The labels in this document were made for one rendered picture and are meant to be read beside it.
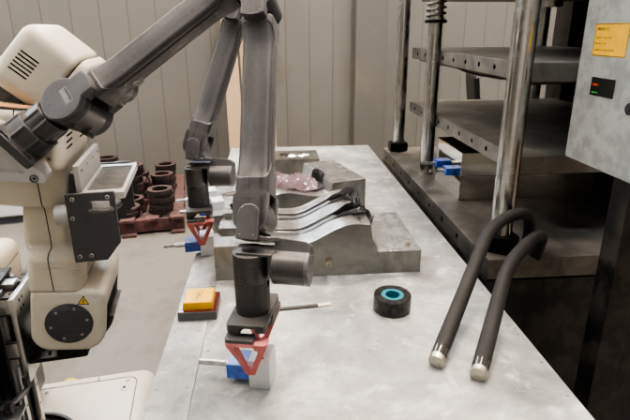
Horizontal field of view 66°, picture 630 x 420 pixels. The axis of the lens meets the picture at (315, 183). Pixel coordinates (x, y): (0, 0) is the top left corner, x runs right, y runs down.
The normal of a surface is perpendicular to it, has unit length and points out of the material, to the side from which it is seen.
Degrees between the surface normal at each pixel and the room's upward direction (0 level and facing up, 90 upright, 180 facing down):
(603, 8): 90
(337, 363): 0
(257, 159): 54
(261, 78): 61
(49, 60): 90
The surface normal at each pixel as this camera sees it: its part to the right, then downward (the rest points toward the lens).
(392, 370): 0.00, -0.95
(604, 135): -1.00, 0.03
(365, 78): 0.22, 0.29
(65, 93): -0.18, -0.20
